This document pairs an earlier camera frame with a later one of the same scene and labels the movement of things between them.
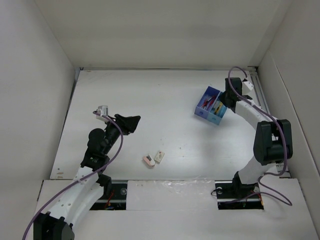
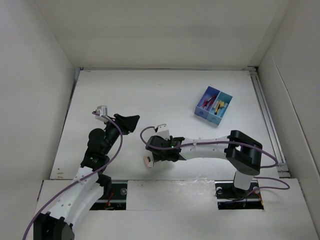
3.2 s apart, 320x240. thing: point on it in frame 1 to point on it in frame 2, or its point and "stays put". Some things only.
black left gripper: [127, 124] stays put
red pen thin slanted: [205, 103] stays put
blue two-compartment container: [210, 107] stays put
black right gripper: [222, 97] to [158, 157]
